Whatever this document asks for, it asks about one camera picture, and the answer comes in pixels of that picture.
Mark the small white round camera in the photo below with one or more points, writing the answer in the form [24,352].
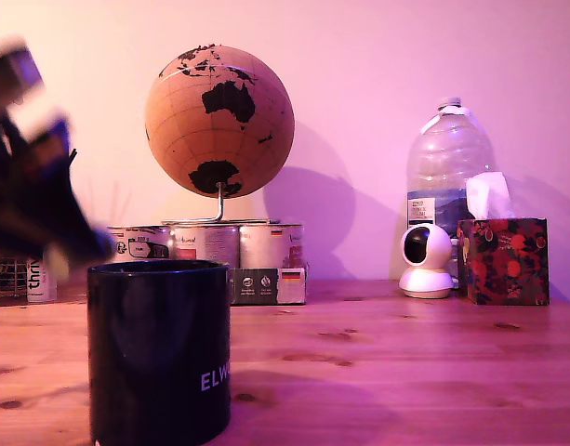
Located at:
[426,274]

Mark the dark cardboard can tray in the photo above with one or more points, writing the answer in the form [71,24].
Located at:
[266,285]

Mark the dark floral tissue box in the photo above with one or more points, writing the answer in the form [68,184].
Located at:
[503,265]

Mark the white thrive tube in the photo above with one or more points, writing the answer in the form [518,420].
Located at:
[39,288]

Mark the dark mug with white lettering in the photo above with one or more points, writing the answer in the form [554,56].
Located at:
[154,344]

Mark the silver food can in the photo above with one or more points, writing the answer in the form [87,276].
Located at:
[266,246]
[140,246]
[210,244]

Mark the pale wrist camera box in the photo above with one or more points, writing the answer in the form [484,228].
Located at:
[19,65]

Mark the large clear water bottle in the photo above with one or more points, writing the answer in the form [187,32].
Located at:
[447,158]

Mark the cork globe on metal stand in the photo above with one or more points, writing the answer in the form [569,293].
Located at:
[219,125]

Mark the thin black stick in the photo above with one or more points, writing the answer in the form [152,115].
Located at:
[72,157]

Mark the white tissue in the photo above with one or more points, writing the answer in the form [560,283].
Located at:
[489,195]

